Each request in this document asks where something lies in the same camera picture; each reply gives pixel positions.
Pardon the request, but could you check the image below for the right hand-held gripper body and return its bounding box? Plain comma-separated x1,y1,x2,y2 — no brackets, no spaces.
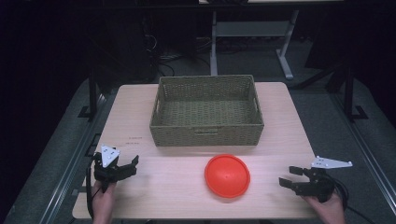
298,155,354,203

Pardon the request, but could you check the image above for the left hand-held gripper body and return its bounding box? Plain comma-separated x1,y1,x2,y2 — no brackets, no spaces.
92,144,126,191

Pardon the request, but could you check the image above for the orange plastic bowl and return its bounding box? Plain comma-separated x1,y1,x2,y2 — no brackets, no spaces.
204,153,251,200

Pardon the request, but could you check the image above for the green woven basket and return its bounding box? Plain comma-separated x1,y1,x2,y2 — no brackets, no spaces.
148,74,265,147

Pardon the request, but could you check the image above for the person's left hand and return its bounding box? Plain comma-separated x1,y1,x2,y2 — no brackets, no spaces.
91,180,118,222

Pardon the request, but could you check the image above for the person's right hand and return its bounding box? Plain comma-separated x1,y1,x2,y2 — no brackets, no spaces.
303,189,347,224

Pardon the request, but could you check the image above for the black metal stand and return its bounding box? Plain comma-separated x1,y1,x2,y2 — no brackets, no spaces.
77,70,104,119
341,63,370,121

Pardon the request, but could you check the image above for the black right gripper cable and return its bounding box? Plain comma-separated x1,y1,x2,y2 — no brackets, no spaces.
323,174,376,224

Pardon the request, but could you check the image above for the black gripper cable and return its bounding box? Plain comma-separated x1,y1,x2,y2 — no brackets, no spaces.
86,154,101,220
323,174,376,224

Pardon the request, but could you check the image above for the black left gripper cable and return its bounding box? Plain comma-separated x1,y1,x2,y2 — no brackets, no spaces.
86,154,101,220

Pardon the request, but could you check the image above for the aluminium floor rail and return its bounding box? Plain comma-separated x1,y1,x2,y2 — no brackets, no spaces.
38,88,120,224
328,90,396,217

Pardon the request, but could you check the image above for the bundle of floor cables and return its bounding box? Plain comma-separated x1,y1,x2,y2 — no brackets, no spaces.
141,18,216,78

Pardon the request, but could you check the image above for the grey metal table frame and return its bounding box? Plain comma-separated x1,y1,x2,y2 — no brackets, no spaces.
209,8,301,81

